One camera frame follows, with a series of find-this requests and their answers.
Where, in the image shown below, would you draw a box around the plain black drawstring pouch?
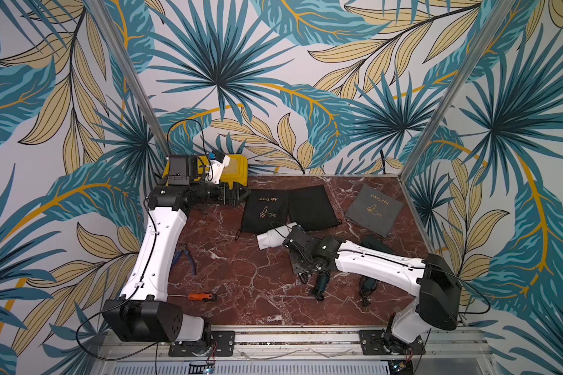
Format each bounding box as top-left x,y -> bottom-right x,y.
289,185 -> 342,231

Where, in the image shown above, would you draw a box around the grey hair dryer pouch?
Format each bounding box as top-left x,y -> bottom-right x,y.
346,184 -> 404,238

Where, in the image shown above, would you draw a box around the blue handled pliers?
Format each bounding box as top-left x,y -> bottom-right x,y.
171,248 -> 197,276

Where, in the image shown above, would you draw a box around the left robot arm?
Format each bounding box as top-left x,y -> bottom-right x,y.
101,151 -> 250,343

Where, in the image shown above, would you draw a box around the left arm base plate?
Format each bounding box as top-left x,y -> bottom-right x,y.
168,331 -> 236,358

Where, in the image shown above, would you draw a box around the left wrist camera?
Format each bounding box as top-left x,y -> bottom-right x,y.
206,150 -> 231,185

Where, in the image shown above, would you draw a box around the black hair dryer pouch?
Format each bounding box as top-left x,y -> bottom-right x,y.
240,189 -> 289,234

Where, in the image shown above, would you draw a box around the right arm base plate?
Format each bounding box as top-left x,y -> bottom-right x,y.
358,329 -> 425,356

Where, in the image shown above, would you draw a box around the white hair dryer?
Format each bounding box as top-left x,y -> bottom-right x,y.
256,223 -> 297,250

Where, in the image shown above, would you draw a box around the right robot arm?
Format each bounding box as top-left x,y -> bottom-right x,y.
274,225 -> 462,348

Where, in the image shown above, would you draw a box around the orange handled screwdriver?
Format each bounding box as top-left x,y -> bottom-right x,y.
176,293 -> 217,302

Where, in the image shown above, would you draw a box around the yellow black toolbox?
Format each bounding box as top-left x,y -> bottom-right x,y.
177,154 -> 248,186

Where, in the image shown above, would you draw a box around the aluminium front rail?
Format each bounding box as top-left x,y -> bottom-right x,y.
93,325 -> 491,362

